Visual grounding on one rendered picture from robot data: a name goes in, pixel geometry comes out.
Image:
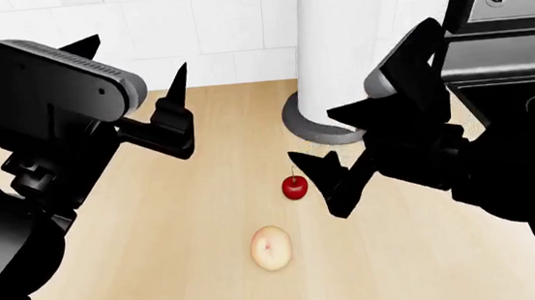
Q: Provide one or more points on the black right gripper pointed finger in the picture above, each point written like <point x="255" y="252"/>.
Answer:
<point x="349" y="117"/>
<point x="318" y="169"/>

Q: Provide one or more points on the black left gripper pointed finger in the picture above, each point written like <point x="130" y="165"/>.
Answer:
<point x="177" y="107"/>
<point x="84" y="47"/>

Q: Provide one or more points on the red cherry with stem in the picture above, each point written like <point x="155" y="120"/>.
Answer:
<point x="294" y="187"/>

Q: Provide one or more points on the pale orange apricot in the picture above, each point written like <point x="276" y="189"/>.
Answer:
<point x="270" y="247"/>

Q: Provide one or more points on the grey paper towel holder base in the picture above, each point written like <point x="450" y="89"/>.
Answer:
<point x="304" y="125"/>

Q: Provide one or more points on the white paper towel roll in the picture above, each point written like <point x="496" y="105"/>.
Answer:
<point x="350" y="37"/>

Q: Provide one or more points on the black steel stove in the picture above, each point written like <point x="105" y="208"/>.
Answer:
<point x="507" y="63"/>

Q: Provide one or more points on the black grey left wrist camera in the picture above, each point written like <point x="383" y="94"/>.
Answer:
<point x="43" y="82"/>

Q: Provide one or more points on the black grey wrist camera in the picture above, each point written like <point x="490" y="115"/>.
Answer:
<point x="407" y="79"/>
<point x="43" y="82"/>

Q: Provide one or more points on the black grey right wrist camera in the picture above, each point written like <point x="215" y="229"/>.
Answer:
<point x="407" y="79"/>

